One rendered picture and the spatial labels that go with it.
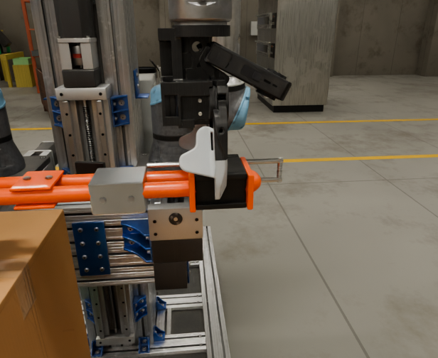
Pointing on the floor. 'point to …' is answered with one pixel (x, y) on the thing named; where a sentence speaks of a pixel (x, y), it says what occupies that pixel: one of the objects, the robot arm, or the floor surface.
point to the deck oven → (297, 50)
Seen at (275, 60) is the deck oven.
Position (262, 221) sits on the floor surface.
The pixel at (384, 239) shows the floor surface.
